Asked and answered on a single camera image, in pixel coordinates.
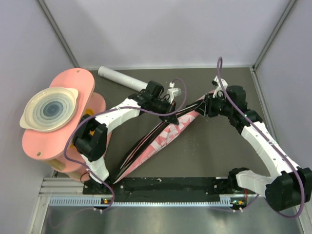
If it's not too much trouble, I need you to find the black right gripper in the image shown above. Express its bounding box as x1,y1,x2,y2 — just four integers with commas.
195,92,233,118

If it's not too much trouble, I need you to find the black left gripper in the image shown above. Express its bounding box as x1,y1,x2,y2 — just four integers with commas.
150,98,179,125

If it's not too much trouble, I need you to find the pink racket cover bag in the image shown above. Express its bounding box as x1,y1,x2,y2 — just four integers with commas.
110,96,205,184

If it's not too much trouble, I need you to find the white shuttlecock tube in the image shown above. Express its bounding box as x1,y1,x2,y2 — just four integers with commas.
98,66,147,92

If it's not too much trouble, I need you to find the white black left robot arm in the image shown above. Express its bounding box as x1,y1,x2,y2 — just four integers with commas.
73,81,181,194

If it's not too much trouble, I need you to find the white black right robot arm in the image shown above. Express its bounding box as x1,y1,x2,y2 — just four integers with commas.
196,85,312,212

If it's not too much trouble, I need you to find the yellow plastic plate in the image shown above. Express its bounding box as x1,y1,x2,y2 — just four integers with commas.
84,108,95,136

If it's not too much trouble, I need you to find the white blue ceramic dish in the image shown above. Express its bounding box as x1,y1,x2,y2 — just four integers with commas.
19,87,78,132

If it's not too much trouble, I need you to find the pink wooden shelf stand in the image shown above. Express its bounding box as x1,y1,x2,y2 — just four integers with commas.
19,68,106,182

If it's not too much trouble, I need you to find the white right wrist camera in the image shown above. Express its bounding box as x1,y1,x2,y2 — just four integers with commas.
212,76,228,98

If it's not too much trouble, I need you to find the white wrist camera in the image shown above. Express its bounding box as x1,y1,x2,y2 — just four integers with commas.
212,76,228,98
167,82,182,103

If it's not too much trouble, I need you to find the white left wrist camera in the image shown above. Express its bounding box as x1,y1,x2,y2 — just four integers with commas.
167,82,182,103

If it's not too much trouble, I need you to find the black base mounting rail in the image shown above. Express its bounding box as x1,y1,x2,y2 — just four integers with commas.
82,176,247,203

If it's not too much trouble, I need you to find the aluminium frame rail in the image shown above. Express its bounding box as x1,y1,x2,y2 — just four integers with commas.
32,69,312,234

